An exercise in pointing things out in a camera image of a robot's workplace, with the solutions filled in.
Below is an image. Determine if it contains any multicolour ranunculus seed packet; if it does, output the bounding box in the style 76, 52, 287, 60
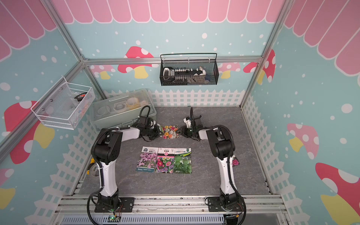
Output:
161, 125, 179, 139

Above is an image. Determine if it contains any green gourd seed packet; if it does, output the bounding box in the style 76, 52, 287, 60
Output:
174, 148, 192, 174

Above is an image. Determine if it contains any purple flower seed packet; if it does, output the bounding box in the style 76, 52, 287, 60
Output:
136, 146, 158, 173

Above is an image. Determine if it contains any pink mixed flower seed packet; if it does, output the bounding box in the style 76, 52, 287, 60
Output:
155, 148, 175, 173

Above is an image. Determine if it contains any green pink flower seed packet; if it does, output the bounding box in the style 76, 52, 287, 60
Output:
232, 157, 240, 167

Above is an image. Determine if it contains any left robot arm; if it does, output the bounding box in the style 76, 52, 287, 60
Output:
87, 117, 163, 212

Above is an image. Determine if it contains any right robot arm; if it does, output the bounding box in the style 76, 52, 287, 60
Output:
177, 116, 246, 211

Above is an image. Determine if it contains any translucent green storage box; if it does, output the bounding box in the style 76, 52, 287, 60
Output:
90, 89, 157, 132

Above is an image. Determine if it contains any black white tool in basket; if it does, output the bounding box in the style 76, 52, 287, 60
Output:
160, 67, 206, 83

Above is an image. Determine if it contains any clear tape roll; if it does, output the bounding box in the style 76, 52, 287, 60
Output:
89, 163, 99, 177

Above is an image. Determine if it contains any black red object in basket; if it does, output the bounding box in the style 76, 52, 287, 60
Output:
74, 92, 87, 102

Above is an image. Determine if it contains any small green circuit board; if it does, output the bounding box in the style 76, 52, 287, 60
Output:
107, 215, 121, 223

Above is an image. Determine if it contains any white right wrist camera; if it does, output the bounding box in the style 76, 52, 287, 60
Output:
183, 117, 192, 128

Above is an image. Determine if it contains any black wire mesh basket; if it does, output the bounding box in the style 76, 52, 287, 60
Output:
159, 53, 219, 86

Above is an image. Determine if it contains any yellow handled screwdriver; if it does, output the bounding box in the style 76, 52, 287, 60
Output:
87, 158, 95, 175

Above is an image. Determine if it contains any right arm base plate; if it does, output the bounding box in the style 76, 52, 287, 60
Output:
204, 196, 245, 213

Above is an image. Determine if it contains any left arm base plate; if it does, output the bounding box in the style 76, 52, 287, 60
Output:
94, 197, 135, 213

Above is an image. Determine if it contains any white wire mesh basket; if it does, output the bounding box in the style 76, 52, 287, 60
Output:
31, 77, 96, 130

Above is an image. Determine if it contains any aluminium front rail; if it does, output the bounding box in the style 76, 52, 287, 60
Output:
54, 195, 287, 216

